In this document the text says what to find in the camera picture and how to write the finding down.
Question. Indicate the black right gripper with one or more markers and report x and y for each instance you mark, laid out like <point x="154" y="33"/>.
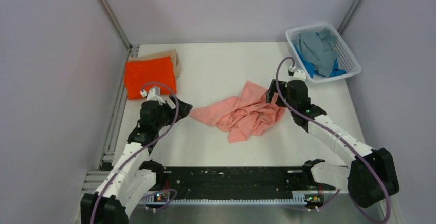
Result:
<point x="270" y="92"/>

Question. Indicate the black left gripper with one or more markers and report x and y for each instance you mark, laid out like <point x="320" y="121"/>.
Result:
<point x="184" y="110"/>

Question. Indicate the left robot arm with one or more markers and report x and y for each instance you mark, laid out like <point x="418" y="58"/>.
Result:
<point x="135" y="173"/>

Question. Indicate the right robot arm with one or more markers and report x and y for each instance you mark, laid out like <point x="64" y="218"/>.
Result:
<point x="368" y="176"/>

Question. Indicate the orange folded t shirt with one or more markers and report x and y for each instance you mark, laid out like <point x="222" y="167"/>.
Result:
<point x="139" y="73"/>

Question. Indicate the beige folded t shirt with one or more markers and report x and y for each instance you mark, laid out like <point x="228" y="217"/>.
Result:
<point x="172" y="54"/>

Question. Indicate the white plastic basket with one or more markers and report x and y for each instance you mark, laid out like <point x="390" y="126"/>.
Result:
<point x="346" y="60"/>

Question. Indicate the grey t shirt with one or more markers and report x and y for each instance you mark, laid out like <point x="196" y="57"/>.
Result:
<point x="318" y="49"/>

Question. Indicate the blue t shirt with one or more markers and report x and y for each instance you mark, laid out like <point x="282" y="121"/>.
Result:
<point x="310" y="66"/>

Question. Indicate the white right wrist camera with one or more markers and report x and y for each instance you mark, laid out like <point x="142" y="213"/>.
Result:
<point x="296" y="74"/>

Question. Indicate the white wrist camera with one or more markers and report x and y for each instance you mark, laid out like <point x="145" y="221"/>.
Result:
<point x="296" y="74"/>
<point x="152" y="95"/>

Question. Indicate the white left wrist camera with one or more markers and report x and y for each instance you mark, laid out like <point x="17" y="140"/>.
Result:
<point x="152" y="95"/>

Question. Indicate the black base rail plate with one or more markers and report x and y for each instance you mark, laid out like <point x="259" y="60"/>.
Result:
<point x="237" y="183"/>

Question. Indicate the left aluminium frame post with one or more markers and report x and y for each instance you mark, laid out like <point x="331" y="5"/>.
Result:
<point x="115" y="23"/>

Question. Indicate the aluminium frame post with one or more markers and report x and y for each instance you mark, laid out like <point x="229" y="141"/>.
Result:
<point x="350" y="13"/>
<point x="115" y="23"/>

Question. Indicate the right aluminium frame post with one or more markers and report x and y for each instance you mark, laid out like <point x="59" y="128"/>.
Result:
<point x="350" y="13"/>

